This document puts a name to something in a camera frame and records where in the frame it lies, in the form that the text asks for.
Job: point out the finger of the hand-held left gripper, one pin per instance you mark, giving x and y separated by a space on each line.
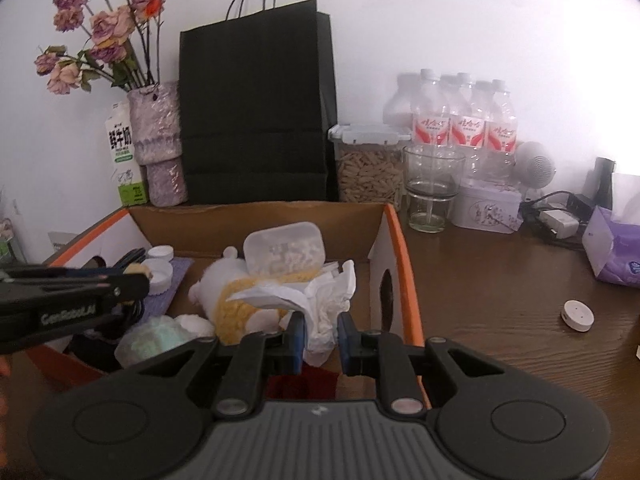
60 275
130 287

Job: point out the white charger adapter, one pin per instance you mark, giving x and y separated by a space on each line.
560 224

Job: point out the white floral tin box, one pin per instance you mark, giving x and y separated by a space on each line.
487 207

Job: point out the white round jar lid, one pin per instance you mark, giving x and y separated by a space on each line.
161 276
161 252

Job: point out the clear lidded food container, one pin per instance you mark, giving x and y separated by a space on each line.
370 170

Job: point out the black paper shopping bag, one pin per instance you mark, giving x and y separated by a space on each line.
255 105

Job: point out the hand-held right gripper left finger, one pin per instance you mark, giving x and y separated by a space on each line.
298 340

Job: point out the red and orange cardboard box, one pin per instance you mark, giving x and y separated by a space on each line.
395 270

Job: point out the small yellow round object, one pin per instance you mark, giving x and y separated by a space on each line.
138 269

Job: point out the black cylindrical device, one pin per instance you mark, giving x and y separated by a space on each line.
604 180

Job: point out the white tissue paper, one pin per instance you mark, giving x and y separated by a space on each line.
325 305

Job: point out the white and green milk carton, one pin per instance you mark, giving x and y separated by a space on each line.
122 155

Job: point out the white translucent plastic box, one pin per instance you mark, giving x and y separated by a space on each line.
285 247

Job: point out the metal storage rack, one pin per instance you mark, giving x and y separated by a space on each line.
6 240

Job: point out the white and yellow plush toy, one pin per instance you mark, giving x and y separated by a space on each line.
227 300

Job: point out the purple tissue pack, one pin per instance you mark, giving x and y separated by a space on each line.
612 252

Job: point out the small white round disc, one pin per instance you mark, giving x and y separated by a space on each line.
577 315

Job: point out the white round desk fan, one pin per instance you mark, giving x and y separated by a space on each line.
537 167

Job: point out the brown wooden desktop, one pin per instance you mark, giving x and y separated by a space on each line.
500 310

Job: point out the black power adapter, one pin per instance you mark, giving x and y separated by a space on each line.
580 206

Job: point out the dried pink rose bouquet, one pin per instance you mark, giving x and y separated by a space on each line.
110 30

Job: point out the purple knitted cloth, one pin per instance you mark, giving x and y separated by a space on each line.
167 300

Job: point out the clear drinking glass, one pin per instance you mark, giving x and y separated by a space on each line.
431 190

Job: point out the translucent plastic bag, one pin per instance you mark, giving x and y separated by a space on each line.
155 337

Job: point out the pack of water bottles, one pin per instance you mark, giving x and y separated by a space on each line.
460 125

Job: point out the purple textured vase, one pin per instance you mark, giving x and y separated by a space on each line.
157 135

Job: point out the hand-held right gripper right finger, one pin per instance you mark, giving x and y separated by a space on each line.
346 340

